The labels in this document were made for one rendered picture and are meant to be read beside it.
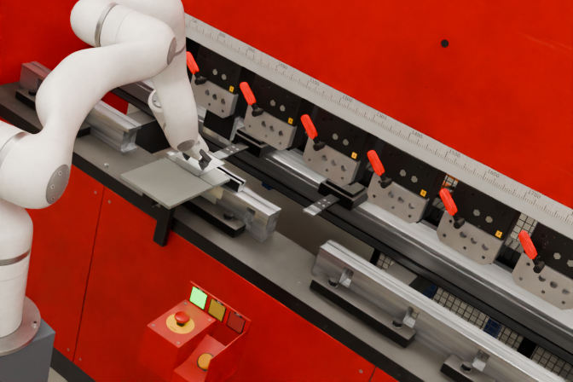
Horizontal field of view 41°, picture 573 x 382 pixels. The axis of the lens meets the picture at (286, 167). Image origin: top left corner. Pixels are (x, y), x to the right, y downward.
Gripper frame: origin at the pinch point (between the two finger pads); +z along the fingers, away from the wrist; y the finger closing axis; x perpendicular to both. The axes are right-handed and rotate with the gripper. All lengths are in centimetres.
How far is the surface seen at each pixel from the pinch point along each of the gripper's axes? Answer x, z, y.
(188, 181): 7.8, -3.5, -4.8
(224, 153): -8.8, 10.0, -0.8
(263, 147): -19.4, 16.9, -6.2
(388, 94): -29, -31, -48
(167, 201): 17.5, -11.8, -8.7
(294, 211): -56, 182, 39
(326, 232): -55, 181, 17
